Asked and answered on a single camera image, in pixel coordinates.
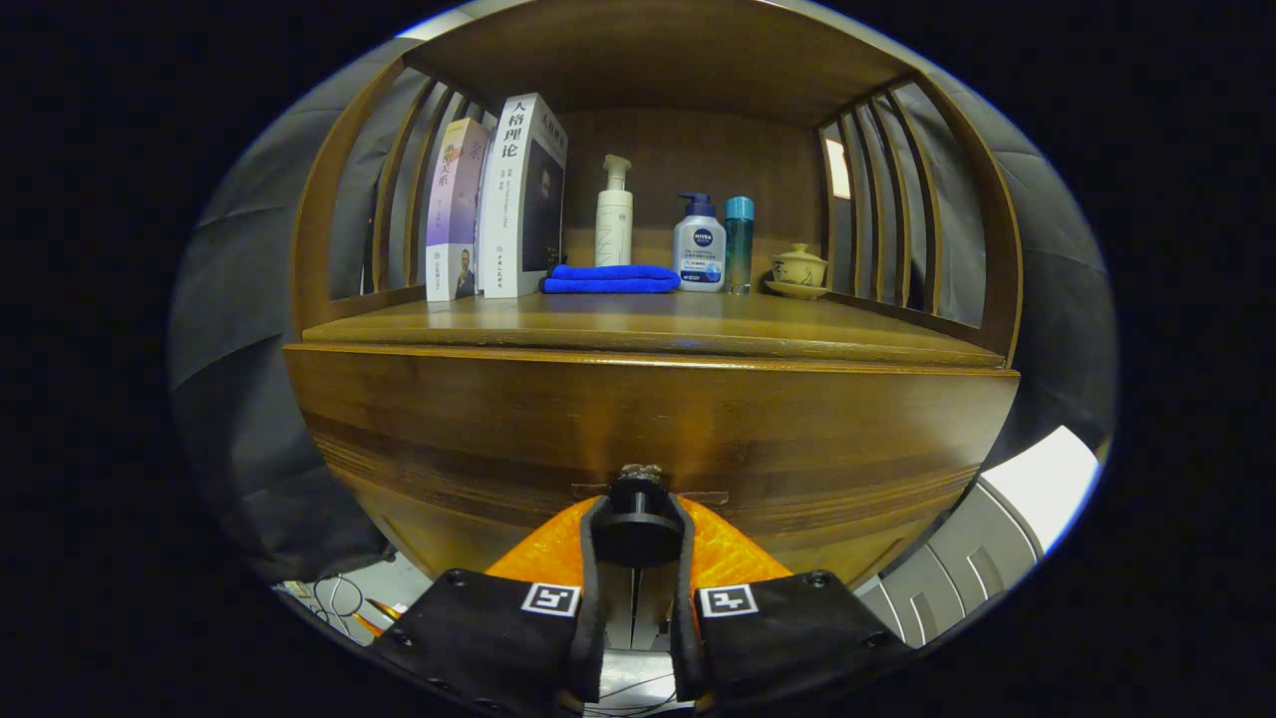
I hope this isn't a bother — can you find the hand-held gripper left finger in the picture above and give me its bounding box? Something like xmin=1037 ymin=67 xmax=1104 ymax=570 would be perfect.
xmin=369 ymin=496 xmax=611 ymax=714

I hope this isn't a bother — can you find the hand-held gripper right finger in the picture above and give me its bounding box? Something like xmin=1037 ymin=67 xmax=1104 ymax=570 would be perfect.
xmin=666 ymin=494 xmax=913 ymax=711

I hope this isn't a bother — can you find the black drawer knob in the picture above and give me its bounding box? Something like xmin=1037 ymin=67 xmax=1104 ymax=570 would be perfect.
xmin=593 ymin=464 xmax=685 ymax=569

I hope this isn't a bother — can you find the wooden drawer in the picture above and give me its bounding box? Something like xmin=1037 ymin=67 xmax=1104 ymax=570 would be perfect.
xmin=284 ymin=344 xmax=1020 ymax=589

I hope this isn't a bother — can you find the wooden countertop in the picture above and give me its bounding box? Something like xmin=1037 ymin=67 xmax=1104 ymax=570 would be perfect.
xmin=302 ymin=289 xmax=1003 ymax=365

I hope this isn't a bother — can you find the brown wooden cabinet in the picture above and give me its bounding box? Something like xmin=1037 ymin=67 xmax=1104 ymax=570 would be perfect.
xmin=284 ymin=0 xmax=1026 ymax=589

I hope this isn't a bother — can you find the blue folded cloth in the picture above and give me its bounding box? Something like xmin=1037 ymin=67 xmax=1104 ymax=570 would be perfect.
xmin=541 ymin=263 xmax=682 ymax=295

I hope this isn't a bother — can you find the white bottle blue pump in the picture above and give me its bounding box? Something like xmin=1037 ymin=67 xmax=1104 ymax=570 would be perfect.
xmin=673 ymin=192 xmax=727 ymax=292

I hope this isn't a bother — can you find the cream lidded teacup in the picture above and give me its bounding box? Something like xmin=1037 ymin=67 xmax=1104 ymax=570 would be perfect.
xmin=765 ymin=242 xmax=830 ymax=300

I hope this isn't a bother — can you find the teal glass bottle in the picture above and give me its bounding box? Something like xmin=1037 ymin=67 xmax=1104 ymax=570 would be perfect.
xmin=724 ymin=195 xmax=756 ymax=295

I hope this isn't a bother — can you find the white book with portrait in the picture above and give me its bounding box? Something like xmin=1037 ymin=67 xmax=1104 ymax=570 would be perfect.
xmin=477 ymin=93 xmax=569 ymax=298

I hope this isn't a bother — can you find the purple book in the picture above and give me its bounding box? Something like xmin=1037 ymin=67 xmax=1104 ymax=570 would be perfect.
xmin=426 ymin=118 xmax=489 ymax=302

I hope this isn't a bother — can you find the black cable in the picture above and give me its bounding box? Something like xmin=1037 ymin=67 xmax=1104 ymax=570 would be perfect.
xmin=299 ymin=573 xmax=370 ymax=624

